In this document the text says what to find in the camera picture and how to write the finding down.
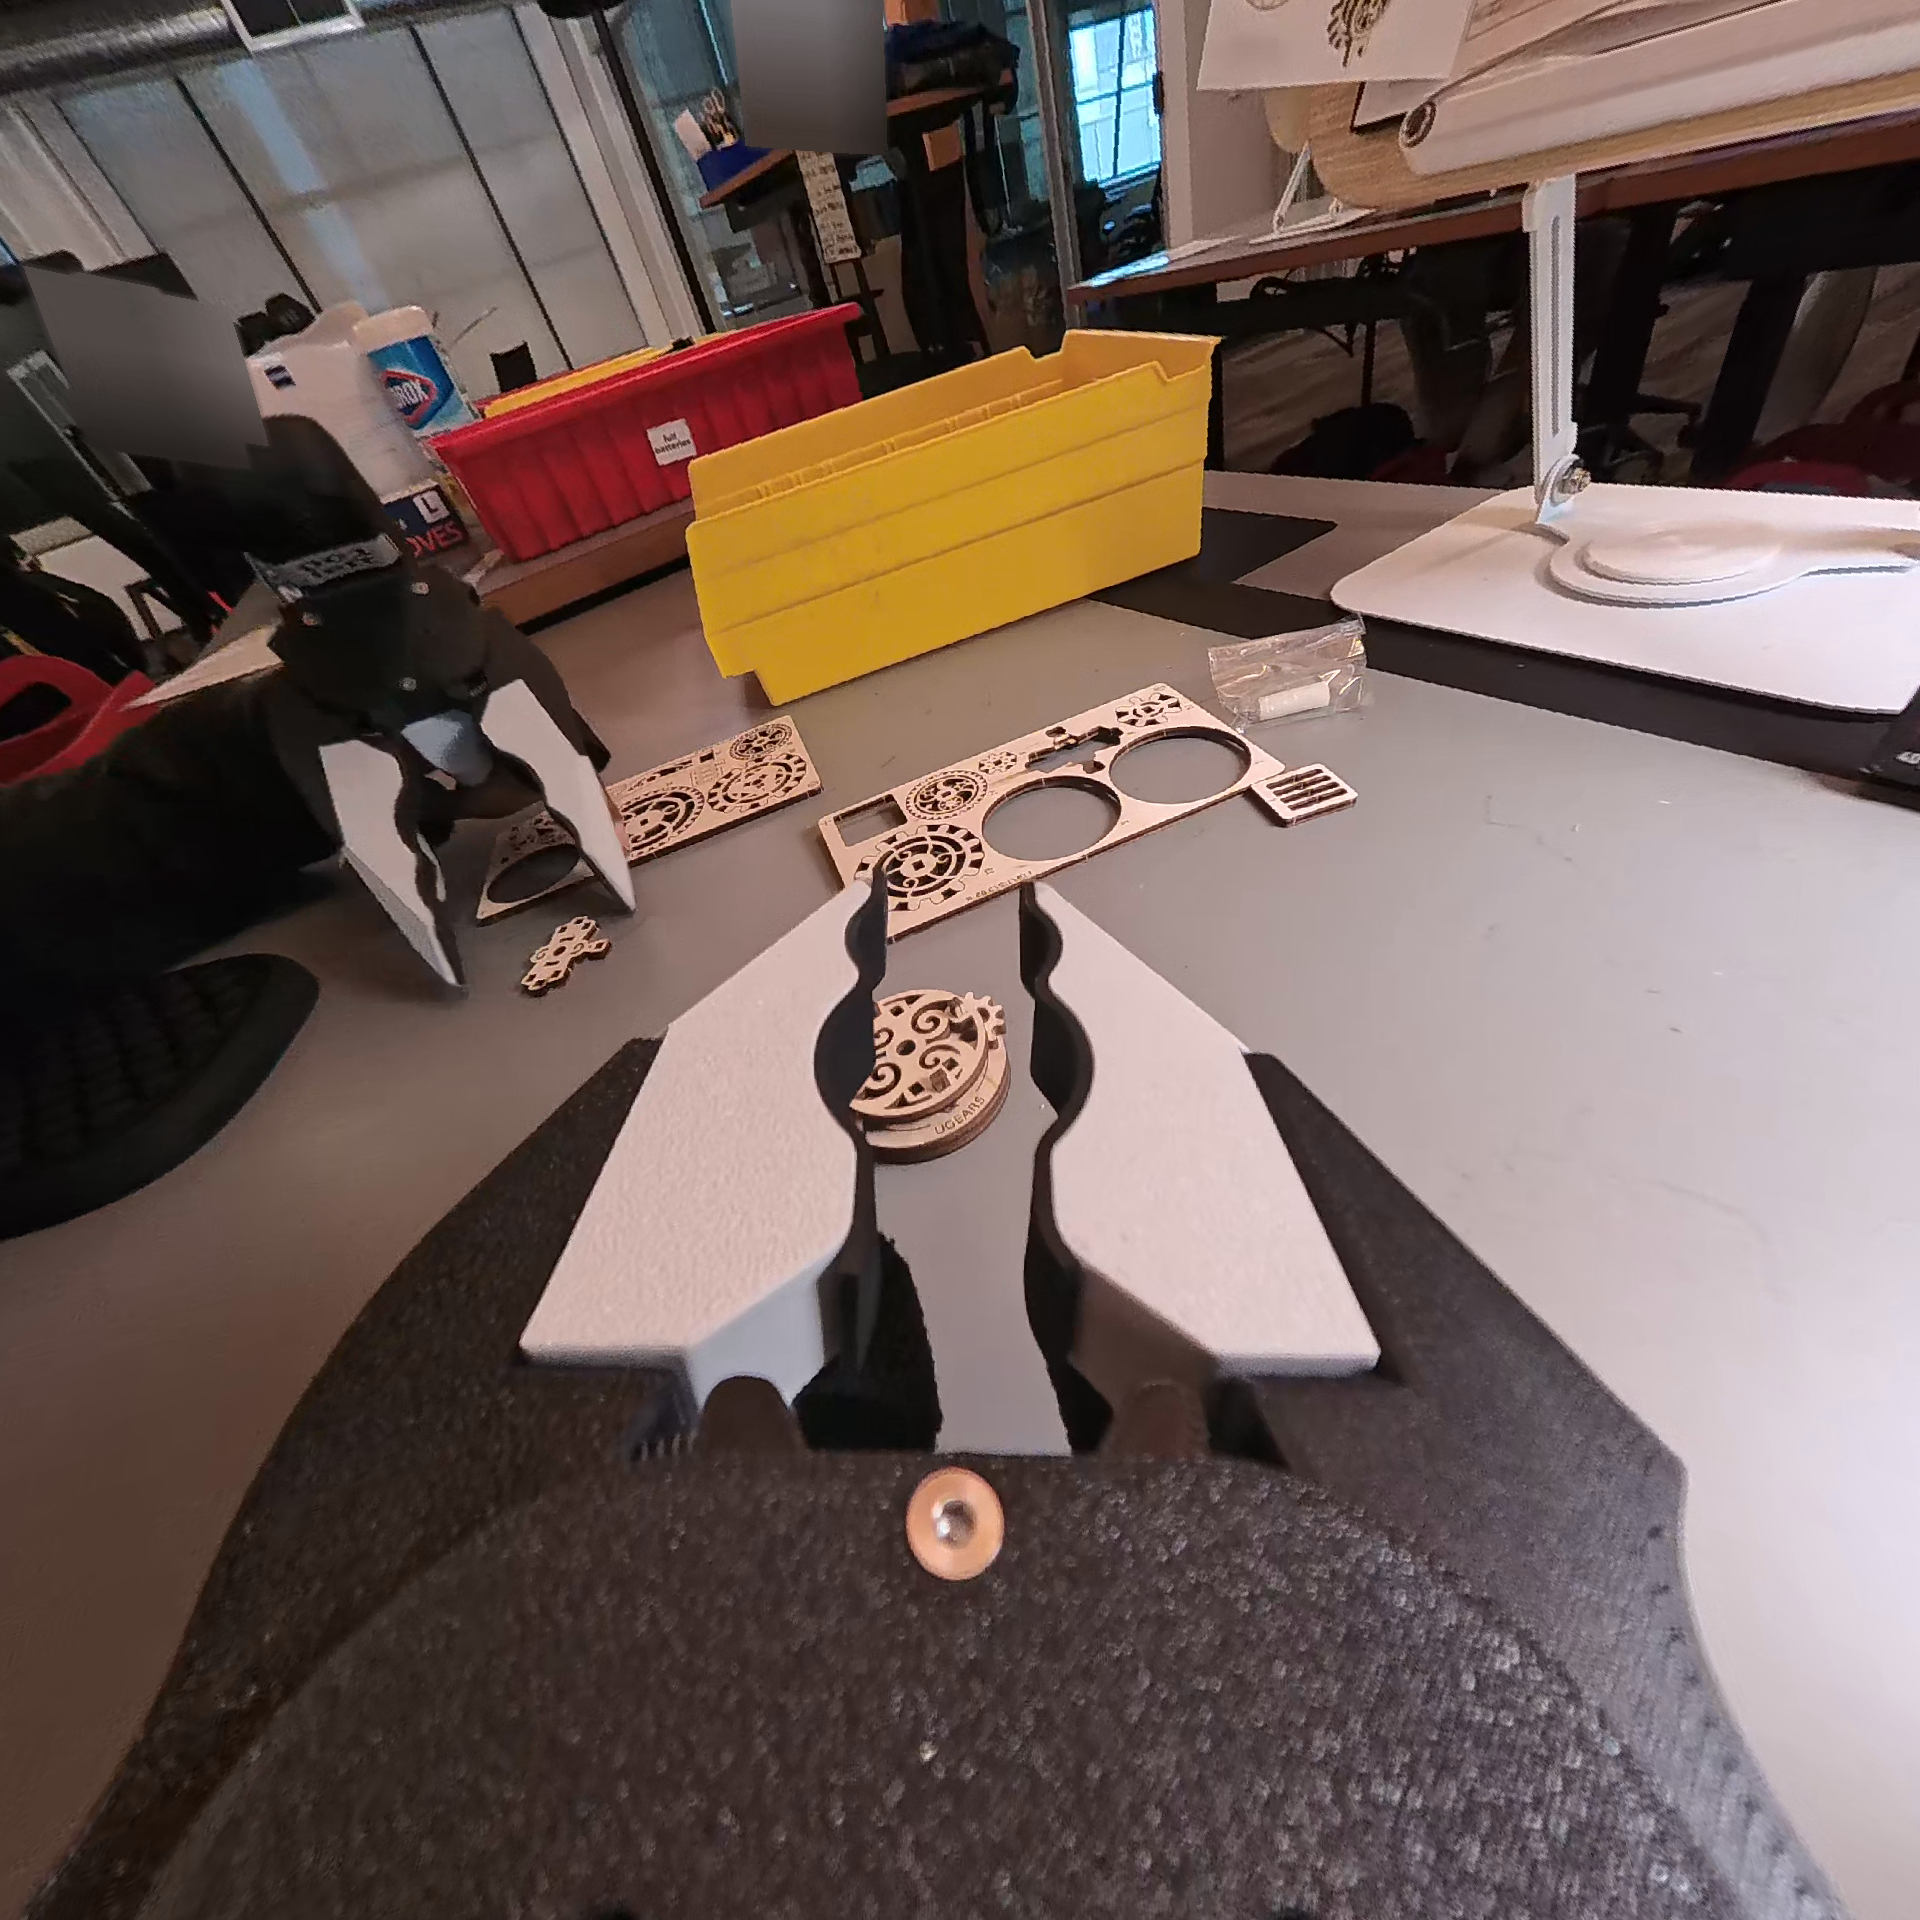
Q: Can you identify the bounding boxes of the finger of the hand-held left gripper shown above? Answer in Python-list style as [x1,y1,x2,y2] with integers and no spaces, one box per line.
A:
[485,677,639,917]
[316,732,470,995]

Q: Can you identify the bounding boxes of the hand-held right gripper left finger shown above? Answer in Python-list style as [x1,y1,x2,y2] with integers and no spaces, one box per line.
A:
[517,871,894,1396]

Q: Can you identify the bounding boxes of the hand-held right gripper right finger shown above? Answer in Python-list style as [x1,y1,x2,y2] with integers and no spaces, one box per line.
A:
[1020,883,1384,1420]

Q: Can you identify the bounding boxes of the wooden piece round hole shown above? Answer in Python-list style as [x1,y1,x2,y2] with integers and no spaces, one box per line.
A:
[476,806,634,925]

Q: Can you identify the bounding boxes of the wooden ring base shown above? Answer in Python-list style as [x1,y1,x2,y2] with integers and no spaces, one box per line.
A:
[859,1049,1016,1172]

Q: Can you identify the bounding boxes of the ornate wooden disc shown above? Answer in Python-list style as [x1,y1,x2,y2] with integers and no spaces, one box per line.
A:
[844,987,1004,1121]

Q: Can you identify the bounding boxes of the wooden parts board round holes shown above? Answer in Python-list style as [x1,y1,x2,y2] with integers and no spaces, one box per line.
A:
[818,680,1250,941]

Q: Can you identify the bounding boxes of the person's left forearm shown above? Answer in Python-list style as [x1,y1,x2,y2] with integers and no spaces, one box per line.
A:
[0,656,349,995]

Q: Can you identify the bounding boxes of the black desk mat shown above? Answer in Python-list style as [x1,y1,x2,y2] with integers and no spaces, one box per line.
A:
[1093,508,1920,816]

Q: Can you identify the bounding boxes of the background wooden desk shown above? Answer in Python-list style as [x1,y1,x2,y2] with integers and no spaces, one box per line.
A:
[1064,89,1920,325]

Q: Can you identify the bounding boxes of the blue glove box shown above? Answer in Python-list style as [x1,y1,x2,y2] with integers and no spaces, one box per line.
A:
[379,477,485,559]

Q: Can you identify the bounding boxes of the cross shaped wooden piece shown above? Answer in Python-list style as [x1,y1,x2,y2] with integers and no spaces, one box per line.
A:
[518,917,614,997]

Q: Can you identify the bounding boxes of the small wooden gear board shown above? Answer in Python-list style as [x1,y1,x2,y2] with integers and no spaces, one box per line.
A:
[603,717,824,865]

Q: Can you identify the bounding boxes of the white wipes canister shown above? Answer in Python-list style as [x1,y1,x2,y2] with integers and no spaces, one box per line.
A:
[363,303,485,441]

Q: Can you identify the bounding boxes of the red storage bins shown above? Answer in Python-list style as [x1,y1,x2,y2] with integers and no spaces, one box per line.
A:
[430,303,866,561]

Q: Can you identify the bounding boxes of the red plastic chair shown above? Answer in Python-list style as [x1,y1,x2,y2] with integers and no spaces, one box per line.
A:
[0,656,155,784]

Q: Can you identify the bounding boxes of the black woven armrest pad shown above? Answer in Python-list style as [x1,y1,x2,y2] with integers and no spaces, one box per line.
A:
[0,952,323,1241]

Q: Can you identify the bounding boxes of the yellow plastic bin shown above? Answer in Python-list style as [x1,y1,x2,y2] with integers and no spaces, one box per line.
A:
[684,326,1220,705]

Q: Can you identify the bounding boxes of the clear plastic bag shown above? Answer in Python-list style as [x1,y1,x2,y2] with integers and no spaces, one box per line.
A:
[1206,614,1371,732]

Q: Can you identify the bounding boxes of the white flat device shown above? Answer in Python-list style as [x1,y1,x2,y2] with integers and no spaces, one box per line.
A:
[1327,479,1920,717]

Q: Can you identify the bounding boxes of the pale document holder board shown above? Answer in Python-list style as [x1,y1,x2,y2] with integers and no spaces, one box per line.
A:
[1264,57,1920,230]

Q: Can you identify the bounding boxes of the printed instruction sheet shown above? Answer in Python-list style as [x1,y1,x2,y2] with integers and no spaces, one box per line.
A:
[1197,0,1920,96]

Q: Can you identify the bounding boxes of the small slotted wooden frame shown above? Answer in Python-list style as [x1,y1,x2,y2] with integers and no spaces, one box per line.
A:
[1239,759,1360,830]

